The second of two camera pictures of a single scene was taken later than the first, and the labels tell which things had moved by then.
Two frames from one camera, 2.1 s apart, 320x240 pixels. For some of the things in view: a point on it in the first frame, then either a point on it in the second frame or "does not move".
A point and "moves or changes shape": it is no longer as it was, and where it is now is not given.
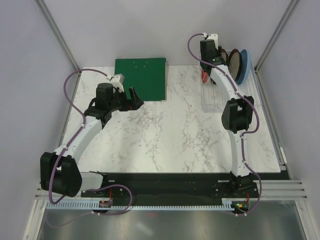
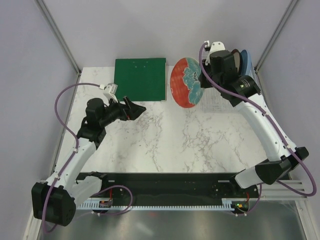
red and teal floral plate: [205, 76] moves or changes shape
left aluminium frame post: [61, 40] does not move
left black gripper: [129, 105] -> [129, 110]
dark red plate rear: [235, 63] does not move
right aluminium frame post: [291, 7] does not move
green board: [147, 76] does not move
